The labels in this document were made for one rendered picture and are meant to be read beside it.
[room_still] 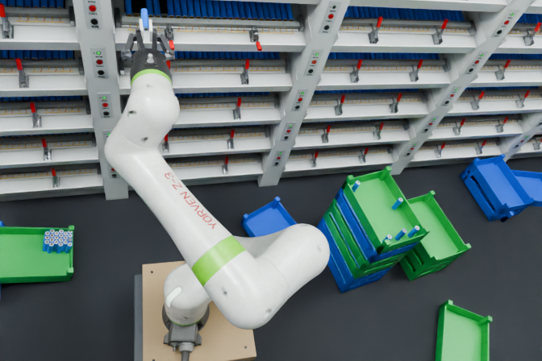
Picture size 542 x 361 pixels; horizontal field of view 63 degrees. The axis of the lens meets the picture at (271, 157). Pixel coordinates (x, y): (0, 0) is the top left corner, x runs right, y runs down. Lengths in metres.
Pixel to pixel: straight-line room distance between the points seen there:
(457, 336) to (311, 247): 1.32
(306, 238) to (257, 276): 0.14
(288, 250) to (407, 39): 1.02
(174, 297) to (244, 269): 0.40
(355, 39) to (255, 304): 1.02
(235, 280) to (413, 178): 1.74
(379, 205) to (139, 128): 1.09
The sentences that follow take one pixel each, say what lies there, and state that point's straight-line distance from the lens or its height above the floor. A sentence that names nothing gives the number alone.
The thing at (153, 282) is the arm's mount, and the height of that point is 0.32.
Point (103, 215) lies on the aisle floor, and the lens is 2.04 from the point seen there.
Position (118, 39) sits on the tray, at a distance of 1.41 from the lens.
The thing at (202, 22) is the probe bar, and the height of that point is 0.92.
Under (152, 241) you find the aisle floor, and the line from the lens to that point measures 1.97.
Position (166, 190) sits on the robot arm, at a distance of 0.97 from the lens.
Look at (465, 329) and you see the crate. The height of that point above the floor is 0.00.
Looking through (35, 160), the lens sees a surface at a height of 0.31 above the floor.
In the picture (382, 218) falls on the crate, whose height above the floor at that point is 0.40.
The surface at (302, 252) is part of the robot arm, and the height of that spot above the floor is 0.94.
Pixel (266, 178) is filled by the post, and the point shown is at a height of 0.07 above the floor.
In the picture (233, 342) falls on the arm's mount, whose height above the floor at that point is 0.33.
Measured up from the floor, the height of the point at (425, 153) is 0.13.
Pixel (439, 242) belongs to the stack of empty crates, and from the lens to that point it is 2.14.
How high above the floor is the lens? 1.77
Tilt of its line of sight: 51 degrees down
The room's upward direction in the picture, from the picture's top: 19 degrees clockwise
